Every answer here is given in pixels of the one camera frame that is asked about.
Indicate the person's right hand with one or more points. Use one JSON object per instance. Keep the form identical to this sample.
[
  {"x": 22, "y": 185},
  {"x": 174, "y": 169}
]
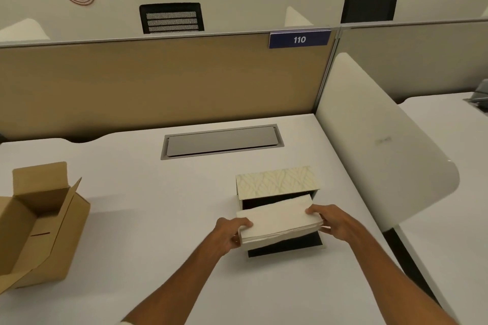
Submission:
[{"x": 332, "y": 221}]

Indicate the person's left hand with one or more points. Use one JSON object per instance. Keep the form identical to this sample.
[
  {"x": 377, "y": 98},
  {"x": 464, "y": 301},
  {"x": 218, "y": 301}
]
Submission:
[{"x": 225, "y": 235}]

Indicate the person's left thumb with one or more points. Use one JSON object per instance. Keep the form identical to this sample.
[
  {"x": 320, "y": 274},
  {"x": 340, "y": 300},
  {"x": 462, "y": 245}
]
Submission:
[{"x": 242, "y": 223}]

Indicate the person's right thumb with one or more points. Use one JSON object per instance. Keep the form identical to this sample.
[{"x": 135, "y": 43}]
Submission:
[{"x": 315, "y": 209}]

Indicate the white tissue stack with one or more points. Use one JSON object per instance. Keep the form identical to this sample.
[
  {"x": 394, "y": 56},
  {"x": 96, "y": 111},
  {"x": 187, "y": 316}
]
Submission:
[{"x": 278, "y": 220}]

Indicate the person's left forearm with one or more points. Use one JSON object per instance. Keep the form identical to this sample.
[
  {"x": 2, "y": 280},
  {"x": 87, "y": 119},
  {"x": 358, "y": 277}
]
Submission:
[{"x": 175, "y": 286}]

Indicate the person's right forearm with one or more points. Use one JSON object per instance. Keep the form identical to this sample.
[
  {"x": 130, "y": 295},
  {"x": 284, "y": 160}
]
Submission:
[{"x": 396, "y": 279}]

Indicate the patterned tissue box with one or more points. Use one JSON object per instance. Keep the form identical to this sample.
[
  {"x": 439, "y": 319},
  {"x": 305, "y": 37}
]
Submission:
[{"x": 278, "y": 184}]

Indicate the white curved side divider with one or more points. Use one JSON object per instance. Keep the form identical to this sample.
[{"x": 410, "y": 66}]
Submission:
[{"x": 381, "y": 138}]

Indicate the beige desk partition panel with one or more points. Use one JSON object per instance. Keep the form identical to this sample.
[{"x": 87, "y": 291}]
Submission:
[{"x": 160, "y": 84}]

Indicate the blue desk number sign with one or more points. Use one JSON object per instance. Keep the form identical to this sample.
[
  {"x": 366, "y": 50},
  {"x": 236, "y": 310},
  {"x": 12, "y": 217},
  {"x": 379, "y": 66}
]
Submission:
[{"x": 299, "y": 39}]

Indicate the grey desk partition panel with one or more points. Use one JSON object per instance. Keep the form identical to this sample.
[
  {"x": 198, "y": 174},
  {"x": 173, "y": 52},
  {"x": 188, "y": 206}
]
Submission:
[{"x": 415, "y": 58}]

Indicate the open cardboard box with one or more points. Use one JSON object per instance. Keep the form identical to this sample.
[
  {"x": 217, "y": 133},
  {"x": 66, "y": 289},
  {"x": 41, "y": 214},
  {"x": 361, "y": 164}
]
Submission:
[{"x": 38, "y": 229}]

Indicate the black mesh office chair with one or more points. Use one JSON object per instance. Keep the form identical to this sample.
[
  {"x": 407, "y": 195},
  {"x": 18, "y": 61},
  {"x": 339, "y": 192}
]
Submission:
[{"x": 171, "y": 18}]

